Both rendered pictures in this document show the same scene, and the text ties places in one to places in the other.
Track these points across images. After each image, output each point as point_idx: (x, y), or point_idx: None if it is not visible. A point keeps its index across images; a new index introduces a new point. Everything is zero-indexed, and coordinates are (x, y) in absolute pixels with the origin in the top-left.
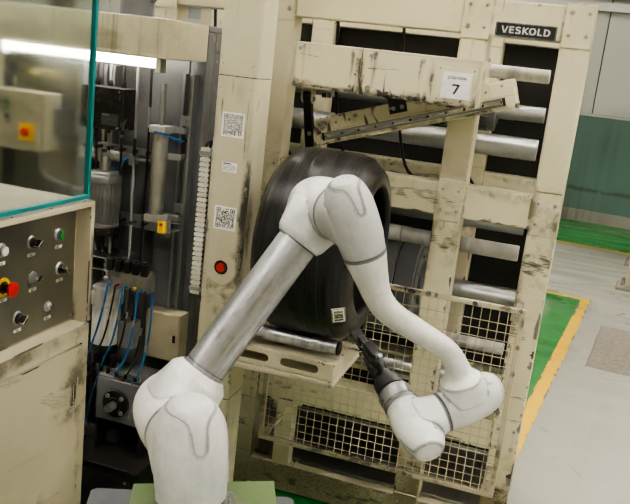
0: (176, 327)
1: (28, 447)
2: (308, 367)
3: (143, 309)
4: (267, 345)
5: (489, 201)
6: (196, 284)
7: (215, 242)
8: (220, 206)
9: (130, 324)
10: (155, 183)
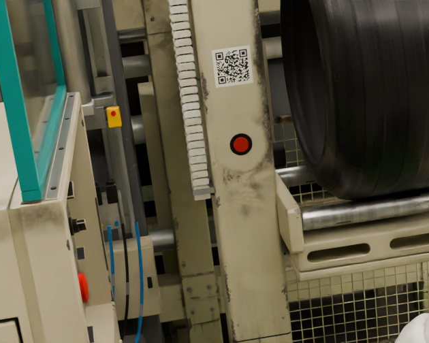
0: (150, 263)
1: None
2: (417, 239)
3: (126, 252)
4: (357, 231)
5: None
6: (203, 184)
7: (224, 109)
8: (221, 50)
9: None
10: (73, 53)
